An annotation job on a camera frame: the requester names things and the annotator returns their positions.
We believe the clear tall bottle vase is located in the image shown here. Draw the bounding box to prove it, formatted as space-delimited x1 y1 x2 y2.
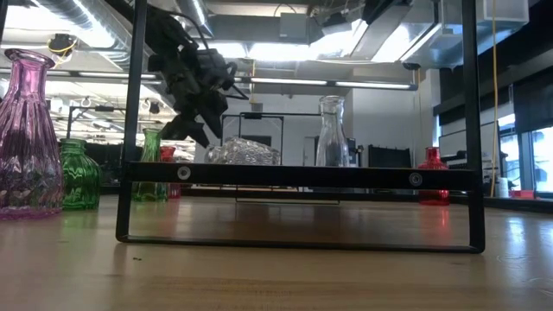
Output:
315 94 352 168

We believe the black yellow cable reel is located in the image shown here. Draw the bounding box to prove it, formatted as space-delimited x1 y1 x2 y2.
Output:
46 33 79 58

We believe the wooden shelf black metal frame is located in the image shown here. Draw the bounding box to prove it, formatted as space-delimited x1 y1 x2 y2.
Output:
115 0 486 255

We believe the silver rectangular ceiling duct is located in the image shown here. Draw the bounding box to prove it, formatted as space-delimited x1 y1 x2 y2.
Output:
349 0 531 70

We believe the red square glass vase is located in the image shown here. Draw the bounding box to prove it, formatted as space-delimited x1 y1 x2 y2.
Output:
159 145 183 200

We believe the red tall ribbed vase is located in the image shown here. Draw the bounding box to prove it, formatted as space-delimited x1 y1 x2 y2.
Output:
416 146 452 207

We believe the clear patterned square vase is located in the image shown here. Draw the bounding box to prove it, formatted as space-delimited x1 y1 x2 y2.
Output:
204 136 282 167

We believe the pink diamond-pattern tall vase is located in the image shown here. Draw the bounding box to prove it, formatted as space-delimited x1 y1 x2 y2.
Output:
0 48 65 221

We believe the white roll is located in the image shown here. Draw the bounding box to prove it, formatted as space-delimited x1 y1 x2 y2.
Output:
495 176 510 199

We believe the black aluminium rig frame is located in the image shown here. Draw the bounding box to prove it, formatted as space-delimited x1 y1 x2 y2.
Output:
99 184 553 213

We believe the gray ceiling box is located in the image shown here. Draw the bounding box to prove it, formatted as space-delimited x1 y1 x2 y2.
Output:
278 11 312 44

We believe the green slender twisted vase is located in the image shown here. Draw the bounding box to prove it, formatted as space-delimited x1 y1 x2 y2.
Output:
130 127 169 203

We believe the black furniture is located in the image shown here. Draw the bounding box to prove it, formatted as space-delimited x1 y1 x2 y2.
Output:
368 144 412 169

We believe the green round ribbed vase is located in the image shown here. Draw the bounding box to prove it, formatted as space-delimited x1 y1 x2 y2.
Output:
59 137 102 212

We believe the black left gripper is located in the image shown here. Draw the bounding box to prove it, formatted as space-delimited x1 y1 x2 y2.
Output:
149 45 237 148

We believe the long ceiling light bar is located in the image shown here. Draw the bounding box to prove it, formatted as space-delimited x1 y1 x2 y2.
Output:
0 67 419 92

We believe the silver round ventilation duct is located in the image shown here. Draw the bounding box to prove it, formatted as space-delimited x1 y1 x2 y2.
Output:
34 0 130 73

